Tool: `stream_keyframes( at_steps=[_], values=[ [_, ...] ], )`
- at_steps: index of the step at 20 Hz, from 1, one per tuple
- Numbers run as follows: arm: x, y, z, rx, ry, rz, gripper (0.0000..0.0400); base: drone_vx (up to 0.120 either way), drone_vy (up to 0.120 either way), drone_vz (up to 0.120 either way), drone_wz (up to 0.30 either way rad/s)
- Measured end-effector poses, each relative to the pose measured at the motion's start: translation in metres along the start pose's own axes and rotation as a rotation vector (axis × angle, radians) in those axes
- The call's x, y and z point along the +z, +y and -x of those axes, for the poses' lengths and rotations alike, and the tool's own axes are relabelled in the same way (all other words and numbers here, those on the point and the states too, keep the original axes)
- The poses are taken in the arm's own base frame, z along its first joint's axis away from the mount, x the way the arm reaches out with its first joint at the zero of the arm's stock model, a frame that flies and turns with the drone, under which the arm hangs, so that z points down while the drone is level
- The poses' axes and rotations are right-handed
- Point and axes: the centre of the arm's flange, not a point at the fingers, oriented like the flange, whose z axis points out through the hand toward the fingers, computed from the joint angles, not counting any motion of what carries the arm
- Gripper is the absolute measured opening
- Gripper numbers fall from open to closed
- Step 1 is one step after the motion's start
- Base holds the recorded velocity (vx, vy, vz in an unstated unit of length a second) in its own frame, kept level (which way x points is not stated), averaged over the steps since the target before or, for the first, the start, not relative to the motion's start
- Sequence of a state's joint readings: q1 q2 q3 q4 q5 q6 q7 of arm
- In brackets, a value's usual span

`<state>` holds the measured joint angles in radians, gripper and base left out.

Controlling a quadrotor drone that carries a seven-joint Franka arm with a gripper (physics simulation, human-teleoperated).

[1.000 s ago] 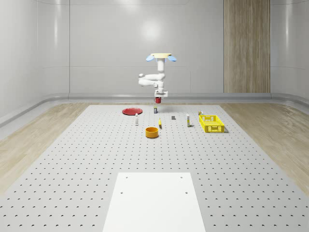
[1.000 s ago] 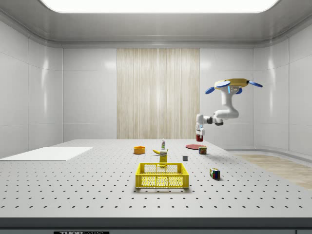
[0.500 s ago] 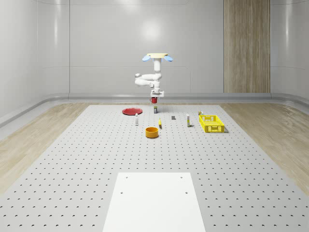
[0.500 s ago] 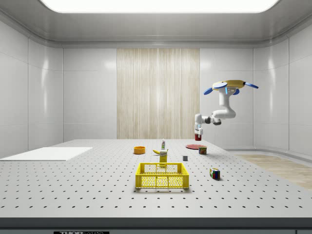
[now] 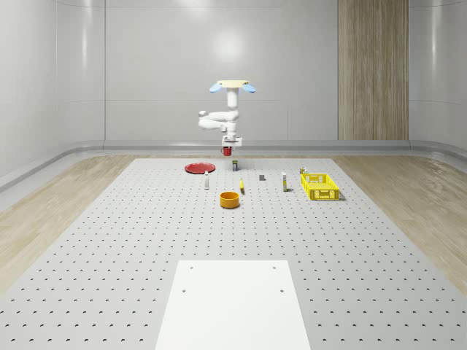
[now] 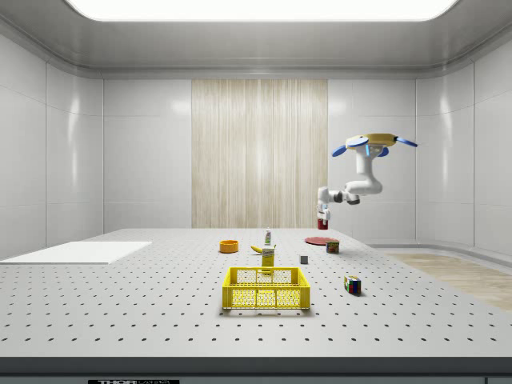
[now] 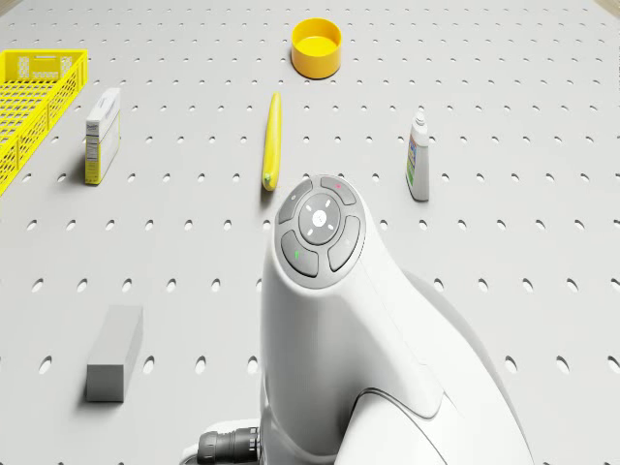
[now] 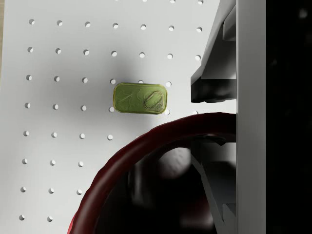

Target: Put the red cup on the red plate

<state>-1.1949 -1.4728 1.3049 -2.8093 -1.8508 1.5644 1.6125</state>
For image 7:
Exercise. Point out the white yellow box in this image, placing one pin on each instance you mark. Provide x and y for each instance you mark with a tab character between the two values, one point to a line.
102	140

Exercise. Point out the grey cube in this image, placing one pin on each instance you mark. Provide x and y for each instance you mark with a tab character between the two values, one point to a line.
114	353

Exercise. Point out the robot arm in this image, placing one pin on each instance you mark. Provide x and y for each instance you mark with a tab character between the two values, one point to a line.
349	319

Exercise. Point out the banana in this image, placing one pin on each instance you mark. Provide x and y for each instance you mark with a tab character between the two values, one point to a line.
273	140

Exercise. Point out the small white bottle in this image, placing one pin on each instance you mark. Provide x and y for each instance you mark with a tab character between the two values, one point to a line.
419	160

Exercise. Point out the yellow basket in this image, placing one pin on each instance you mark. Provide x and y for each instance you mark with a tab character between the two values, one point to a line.
43	104

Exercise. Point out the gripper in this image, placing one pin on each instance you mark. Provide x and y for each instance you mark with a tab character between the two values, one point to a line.
227	441

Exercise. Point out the yellow bowl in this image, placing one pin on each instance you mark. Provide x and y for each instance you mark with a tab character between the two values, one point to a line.
317	48

